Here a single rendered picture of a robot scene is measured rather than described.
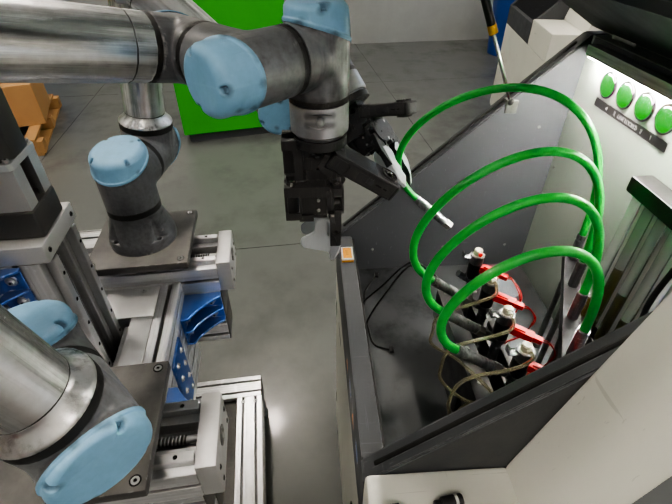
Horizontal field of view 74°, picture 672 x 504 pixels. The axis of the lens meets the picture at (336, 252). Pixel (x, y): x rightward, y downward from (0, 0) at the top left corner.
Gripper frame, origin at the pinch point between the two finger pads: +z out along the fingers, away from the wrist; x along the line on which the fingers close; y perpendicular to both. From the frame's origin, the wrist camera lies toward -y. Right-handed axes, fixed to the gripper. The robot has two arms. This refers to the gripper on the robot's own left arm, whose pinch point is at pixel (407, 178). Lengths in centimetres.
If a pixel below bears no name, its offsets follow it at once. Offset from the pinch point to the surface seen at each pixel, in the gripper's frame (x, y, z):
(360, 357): 18.8, 19.0, 26.6
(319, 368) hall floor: -53, 109, 52
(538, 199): 19.5, -24.8, 12.3
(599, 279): 20.1, -26.7, 25.6
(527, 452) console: 29, -9, 44
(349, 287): 2.6, 25.5, 15.3
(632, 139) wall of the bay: -17.1, -35.5, 15.0
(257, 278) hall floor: -85, 151, 3
